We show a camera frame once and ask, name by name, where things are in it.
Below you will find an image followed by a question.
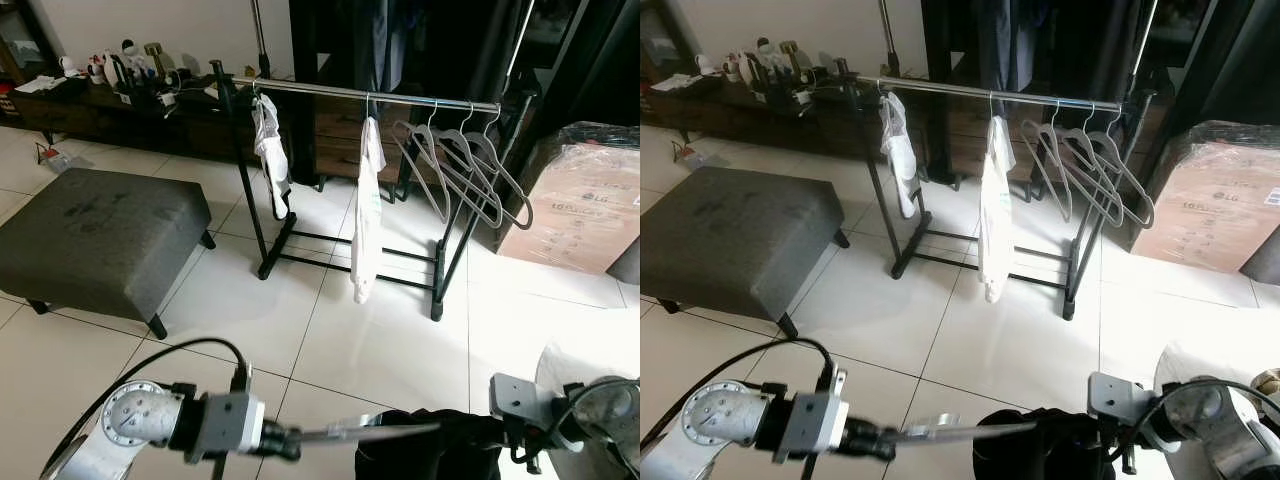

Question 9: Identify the dark wooden sideboard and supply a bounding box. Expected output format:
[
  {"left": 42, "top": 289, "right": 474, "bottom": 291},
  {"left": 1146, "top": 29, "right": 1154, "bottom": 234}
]
[
  {"left": 0, "top": 72, "right": 253, "bottom": 163},
  {"left": 640, "top": 72, "right": 883, "bottom": 161}
]

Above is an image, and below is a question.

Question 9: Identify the silver metal pole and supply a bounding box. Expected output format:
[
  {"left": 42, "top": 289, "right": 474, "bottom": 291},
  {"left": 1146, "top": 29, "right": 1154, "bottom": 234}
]
[
  {"left": 248, "top": 0, "right": 273, "bottom": 83},
  {"left": 876, "top": 0, "right": 901, "bottom": 79}
]

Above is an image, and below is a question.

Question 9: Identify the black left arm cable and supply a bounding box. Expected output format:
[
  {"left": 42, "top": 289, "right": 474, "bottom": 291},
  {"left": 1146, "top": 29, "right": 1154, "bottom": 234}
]
[
  {"left": 640, "top": 337, "right": 839, "bottom": 451},
  {"left": 55, "top": 337, "right": 253, "bottom": 471}
]

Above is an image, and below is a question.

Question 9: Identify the black garment with blue print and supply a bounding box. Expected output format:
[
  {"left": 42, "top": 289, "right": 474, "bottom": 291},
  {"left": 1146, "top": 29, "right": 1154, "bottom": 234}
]
[
  {"left": 973, "top": 407, "right": 1113, "bottom": 480},
  {"left": 354, "top": 407, "right": 511, "bottom": 480}
]

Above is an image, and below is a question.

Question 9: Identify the white printed t-shirt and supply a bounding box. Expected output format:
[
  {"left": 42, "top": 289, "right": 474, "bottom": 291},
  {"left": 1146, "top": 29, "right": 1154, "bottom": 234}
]
[
  {"left": 349, "top": 116, "right": 389, "bottom": 305},
  {"left": 977, "top": 114, "right": 1017, "bottom": 305}
]

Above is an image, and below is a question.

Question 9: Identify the black wardrobe frame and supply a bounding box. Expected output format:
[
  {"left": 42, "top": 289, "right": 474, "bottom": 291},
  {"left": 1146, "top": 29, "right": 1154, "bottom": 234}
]
[
  {"left": 918, "top": 0, "right": 1166, "bottom": 206},
  {"left": 288, "top": 0, "right": 546, "bottom": 206}
]

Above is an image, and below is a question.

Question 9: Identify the plastic-wrapped cardboard box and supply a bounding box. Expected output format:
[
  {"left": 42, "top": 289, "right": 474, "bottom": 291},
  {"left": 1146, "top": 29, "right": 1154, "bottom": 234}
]
[
  {"left": 1129, "top": 119, "right": 1280, "bottom": 275},
  {"left": 496, "top": 121, "right": 641, "bottom": 277}
]

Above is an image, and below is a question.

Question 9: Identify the brown wooden drawer chest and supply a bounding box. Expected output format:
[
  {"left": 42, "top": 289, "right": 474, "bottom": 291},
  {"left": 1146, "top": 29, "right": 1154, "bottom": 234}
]
[
  {"left": 943, "top": 97, "right": 1041, "bottom": 187},
  {"left": 314, "top": 97, "right": 413, "bottom": 187}
]

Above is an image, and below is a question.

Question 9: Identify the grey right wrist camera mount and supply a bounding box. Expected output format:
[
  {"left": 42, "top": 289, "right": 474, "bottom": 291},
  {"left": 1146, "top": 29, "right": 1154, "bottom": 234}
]
[
  {"left": 488, "top": 373, "right": 586, "bottom": 446},
  {"left": 1087, "top": 371, "right": 1166, "bottom": 441}
]

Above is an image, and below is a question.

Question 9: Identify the blue denim shirt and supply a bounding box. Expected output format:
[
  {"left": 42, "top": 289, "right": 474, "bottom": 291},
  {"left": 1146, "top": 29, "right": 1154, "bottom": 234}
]
[
  {"left": 985, "top": 0, "right": 1031, "bottom": 96},
  {"left": 360, "top": 0, "right": 403, "bottom": 96}
]

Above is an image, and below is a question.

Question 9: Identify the black clothes rack frame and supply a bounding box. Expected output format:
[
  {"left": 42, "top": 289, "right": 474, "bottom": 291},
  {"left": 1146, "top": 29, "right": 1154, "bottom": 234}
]
[
  {"left": 835, "top": 57, "right": 1169, "bottom": 323},
  {"left": 208, "top": 60, "right": 543, "bottom": 323}
]

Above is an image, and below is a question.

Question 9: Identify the dark grey curtain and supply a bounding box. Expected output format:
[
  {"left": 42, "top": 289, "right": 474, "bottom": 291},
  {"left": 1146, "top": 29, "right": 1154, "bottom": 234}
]
[
  {"left": 1175, "top": 0, "right": 1280, "bottom": 129},
  {"left": 545, "top": 0, "right": 641, "bottom": 129}
]

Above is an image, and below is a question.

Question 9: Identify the grey fabric ottoman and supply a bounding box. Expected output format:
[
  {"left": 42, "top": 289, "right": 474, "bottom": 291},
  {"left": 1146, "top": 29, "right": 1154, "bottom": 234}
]
[
  {"left": 640, "top": 166, "right": 852, "bottom": 341},
  {"left": 0, "top": 167, "right": 217, "bottom": 341}
]

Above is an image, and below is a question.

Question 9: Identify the white garment with grey lining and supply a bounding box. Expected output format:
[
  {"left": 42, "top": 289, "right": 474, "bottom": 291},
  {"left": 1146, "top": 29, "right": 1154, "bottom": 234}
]
[
  {"left": 879, "top": 92, "right": 920, "bottom": 220},
  {"left": 252, "top": 93, "right": 294, "bottom": 220}
]

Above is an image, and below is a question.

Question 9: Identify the chrome clothes rail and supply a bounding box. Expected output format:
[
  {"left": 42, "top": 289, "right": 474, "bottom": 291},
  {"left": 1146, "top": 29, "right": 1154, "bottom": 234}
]
[
  {"left": 860, "top": 74, "right": 1128, "bottom": 111},
  {"left": 240, "top": 78, "right": 503, "bottom": 113}
]

